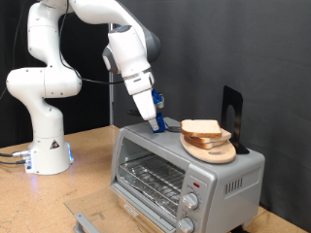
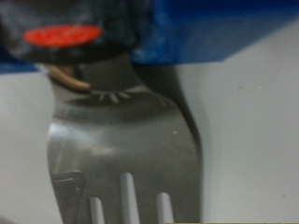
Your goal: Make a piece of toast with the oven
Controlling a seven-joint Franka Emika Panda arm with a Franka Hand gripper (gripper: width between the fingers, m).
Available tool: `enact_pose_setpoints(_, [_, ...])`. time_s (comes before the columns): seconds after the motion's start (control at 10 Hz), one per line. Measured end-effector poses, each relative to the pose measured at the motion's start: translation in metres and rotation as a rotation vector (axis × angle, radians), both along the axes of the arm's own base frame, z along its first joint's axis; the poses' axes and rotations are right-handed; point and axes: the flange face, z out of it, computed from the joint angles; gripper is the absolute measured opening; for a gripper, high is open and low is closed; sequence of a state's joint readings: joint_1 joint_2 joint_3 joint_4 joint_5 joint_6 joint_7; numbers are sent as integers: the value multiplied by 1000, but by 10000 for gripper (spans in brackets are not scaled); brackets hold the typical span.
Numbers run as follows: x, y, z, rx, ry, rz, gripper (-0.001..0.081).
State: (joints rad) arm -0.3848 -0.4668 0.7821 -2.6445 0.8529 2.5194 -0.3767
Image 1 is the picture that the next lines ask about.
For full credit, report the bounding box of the black metal bookend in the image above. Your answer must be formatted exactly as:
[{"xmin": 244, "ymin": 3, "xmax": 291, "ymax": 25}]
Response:
[{"xmin": 221, "ymin": 84, "xmax": 251, "ymax": 155}]

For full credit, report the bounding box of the white bread slice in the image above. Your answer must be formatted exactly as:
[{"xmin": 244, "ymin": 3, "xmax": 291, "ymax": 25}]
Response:
[
  {"xmin": 183, "ymin": 135, "xmax": 228, "ymax": 150},
  {"xmin": 189, "ymin": 128, "xmax": 233, "ymax": 145},
  {"xmin": 180, "ymin": 118, "xmax": 224, "ymax": 140}
]

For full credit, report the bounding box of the cable with silver connector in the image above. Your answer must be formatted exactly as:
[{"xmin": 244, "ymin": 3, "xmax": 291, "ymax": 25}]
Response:
[{"xmin": 0, "ymin": 149, "xmax": 32, "ymax": 159}]

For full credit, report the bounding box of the vertical metal pole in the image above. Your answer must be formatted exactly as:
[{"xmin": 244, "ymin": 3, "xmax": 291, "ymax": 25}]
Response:
[{"xmin": 107, "ymin": 22, "xmax": 115, "ymax": 126}]

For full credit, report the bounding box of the glass oven door with handle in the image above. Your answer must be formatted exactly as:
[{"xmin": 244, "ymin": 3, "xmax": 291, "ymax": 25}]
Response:
[{"xmin": 63, "ymin": 184, "xmax": 178, "ymax": 233}]

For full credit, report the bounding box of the grey backdrop cloth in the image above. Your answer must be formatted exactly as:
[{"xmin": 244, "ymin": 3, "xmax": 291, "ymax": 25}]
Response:
[{"xmin": 113, "ymin": 0, "xmax": 311, "ymax": 232}]

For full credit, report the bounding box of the silver oven knob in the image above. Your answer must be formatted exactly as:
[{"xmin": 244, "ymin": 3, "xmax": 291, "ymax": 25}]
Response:
[
  {"xmin": 177, "ymin": 216, "xmax": 195, "ymax": 233},
  {"xmin": 182, "ymin": 192, "xmax": 200, "ymax": 211}
]

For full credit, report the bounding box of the silver toaster oven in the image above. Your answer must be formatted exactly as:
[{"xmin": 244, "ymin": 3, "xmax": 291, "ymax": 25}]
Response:
[{"xmin": 110, "ymin": 116, "xmax": 266, "ymax": 233}]

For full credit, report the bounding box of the wooden crate under oven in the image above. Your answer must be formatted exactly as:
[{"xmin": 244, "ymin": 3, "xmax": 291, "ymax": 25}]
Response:
[{"xmin": 118, "ymin": 195, "xmax": 166, "ymax": 233}]

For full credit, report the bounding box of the aluminium foil sheet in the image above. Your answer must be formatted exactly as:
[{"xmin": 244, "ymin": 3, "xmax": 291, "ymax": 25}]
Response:
[{"xmin": 118, "ymin": 171, "xmax": 180, "ymax": 216}]

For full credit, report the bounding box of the black base cable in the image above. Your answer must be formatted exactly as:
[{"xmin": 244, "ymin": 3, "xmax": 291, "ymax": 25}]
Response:
[{"xmin": 0, "ymin": 158, "xmax": 27, "ymax": 166}]

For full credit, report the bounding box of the wire oven rack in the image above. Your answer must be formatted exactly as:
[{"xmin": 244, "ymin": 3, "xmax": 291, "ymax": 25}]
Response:
[{"xmin": 118, "ymin": 152, "xmax": 187, "ymax": 217}]

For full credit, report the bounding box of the oval wooden cutting board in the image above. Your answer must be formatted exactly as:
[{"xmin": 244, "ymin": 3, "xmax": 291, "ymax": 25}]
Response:
[{"xmin": 179, "ymin": 133, "xmax": 237, "ymax": 165}]

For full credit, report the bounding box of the black curtain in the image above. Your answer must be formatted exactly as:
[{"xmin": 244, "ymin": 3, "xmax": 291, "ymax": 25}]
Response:
[{"xmin": 0, "ymin": 0, "xmax": 113, "ymax": 149}]

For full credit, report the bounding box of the black spatula with blue block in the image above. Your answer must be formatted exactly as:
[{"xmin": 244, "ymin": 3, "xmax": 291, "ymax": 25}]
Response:
[{"xmin": 126, "ymin": 109, "xmax": 183, "ymax": 134}]

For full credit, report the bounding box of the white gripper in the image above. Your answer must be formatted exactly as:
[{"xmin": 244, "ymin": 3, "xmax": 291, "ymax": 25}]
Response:
[{"xmin": 132, "ymin": 88, "xmax": 160, "ymax": 134}]

